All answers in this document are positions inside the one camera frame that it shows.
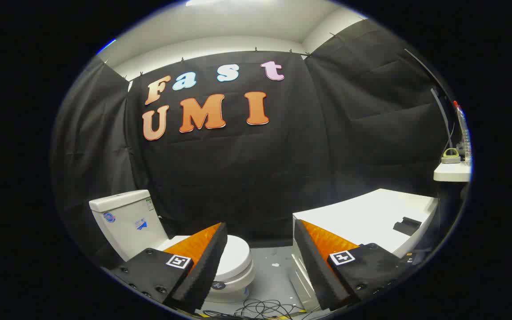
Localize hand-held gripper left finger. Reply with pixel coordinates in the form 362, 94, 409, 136
100, 222, 228, 314

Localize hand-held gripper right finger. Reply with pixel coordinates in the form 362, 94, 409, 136
292, 219, 416, 312

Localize white toilet lid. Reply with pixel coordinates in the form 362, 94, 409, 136
156, 235, 252, 283

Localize white ceramic toilet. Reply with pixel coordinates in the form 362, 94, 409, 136
89, 190, 256, 305

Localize yellow black floor tape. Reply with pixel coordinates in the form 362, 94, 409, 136
194, 311, 306, 320

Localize white panelled cabinet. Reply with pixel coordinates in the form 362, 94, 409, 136
292, 188, 439, 312

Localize black backdrop cloth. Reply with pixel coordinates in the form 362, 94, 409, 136
51, 20, 454, 267

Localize small black flat object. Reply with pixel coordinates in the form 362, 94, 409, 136
393, 217, 422, 236

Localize clear bottle red cap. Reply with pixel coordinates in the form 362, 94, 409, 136
453, 100, 472, 167

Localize tangled black floor cables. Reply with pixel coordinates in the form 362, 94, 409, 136
203, 299, 310, 320

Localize white wall shelf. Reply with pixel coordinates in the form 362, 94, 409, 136
433, 162, 472, 183

